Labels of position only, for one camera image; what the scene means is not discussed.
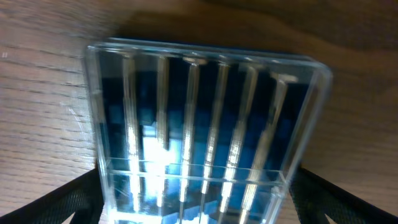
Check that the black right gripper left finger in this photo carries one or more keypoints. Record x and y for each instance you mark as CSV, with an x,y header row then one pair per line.
x,y
81,199

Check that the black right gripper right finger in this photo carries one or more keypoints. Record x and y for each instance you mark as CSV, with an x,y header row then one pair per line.
x,y
317,200

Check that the clear screwdriver set case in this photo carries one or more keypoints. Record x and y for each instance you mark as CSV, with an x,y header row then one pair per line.
x,y
199,134

